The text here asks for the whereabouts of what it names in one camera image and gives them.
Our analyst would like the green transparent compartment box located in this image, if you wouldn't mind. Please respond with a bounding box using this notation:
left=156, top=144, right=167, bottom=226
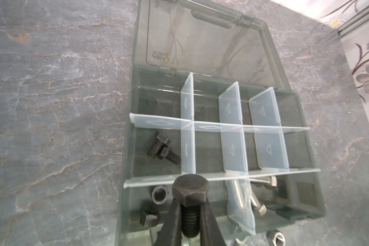
left=115, top=1, right=326, bottom=246

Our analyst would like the silver hex bolt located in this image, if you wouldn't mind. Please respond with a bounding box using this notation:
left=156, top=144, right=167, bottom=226
left=233, top=180, right=246, bottom=209
left=251, top=193, right=267, bottom=216
left=249, top=176, right=277, bottom=190

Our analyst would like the black hex bolt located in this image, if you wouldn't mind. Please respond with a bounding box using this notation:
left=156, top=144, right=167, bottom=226
left=172, top=174, right=209, bottom=238
left=147, top=131, right=171, bottom=159
left=158, top=146, right=181, bottom=165

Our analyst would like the black hex nut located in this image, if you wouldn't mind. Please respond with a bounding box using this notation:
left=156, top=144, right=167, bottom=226
left=139, top=210, right=161, bottom=228
left=151, top=185, right=169, bottom=205

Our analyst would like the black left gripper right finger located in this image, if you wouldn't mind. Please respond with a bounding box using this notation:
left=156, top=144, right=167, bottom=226
left=200, top=199, right=226, bottom=246

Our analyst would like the silver hex nut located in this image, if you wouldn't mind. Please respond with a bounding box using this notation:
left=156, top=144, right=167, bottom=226
left=266, top=230, right=286, bottom=246

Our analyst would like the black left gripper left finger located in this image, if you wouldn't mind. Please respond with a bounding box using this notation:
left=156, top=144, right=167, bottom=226
left=154, top=199, right=182, bottom=246

